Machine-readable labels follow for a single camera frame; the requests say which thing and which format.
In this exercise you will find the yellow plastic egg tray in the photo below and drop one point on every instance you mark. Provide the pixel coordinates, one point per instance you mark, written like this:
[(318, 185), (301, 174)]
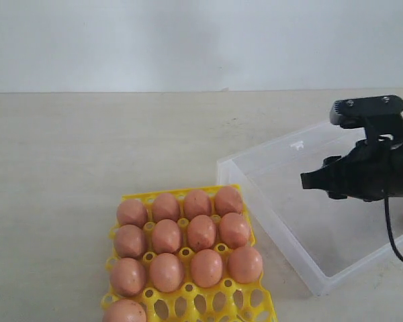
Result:
[(226, 301)]

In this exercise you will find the brown egg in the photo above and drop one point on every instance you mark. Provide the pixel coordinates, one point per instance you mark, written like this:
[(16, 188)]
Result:
[(132, 212), (228, 200), (166, 272), (125, 310), (234, 230), (128, 277), (245, 265), (165, 206), (166, 237), (130, 242), (201, 233), (206, 268)]

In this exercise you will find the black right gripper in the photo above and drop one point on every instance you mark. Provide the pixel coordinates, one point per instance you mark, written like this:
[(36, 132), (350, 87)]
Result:
[(366, 173)]

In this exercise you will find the clear plastic bin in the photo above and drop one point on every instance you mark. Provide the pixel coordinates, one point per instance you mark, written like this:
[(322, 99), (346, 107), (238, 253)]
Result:
[(325, 241)]

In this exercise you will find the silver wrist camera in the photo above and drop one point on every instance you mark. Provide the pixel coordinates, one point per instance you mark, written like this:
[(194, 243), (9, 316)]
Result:
[(378, 116)]

